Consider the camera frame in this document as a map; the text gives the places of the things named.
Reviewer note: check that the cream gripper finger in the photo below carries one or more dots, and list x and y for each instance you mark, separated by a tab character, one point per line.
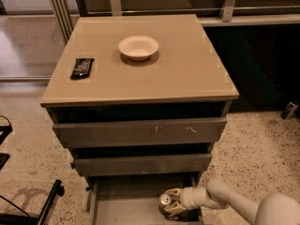
174	192
175	209

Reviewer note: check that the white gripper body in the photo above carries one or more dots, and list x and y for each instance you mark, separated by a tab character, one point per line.
188	198

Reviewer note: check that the green white 7up can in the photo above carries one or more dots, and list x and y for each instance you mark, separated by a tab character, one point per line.
164	204

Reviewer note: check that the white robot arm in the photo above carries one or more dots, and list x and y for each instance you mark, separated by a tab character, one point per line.
274	209

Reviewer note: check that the bottom grey open drawer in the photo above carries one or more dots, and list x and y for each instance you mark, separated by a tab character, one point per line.
133	200

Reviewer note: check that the top grey drawer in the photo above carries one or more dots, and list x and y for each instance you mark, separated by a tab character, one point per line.
138	133

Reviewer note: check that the middle grey drawer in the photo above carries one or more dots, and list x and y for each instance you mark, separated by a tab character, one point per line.
111	166

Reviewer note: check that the grey drawer cabinet with counter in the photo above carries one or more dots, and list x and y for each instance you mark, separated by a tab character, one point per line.
184	79

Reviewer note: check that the black chair base leg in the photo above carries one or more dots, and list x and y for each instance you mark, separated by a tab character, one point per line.
13	212

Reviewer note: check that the dark object on floor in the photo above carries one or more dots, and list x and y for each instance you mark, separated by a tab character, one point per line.
290	110

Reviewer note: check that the white paper bowl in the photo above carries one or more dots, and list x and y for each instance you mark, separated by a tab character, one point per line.
138	48

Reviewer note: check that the black snack bar packet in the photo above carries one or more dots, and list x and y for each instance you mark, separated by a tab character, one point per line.
82	68

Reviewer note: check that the wooden metal railing shelf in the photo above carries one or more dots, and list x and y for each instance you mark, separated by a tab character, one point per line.
211	12

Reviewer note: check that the black frame at left edge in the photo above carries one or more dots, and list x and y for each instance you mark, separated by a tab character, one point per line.
4	132

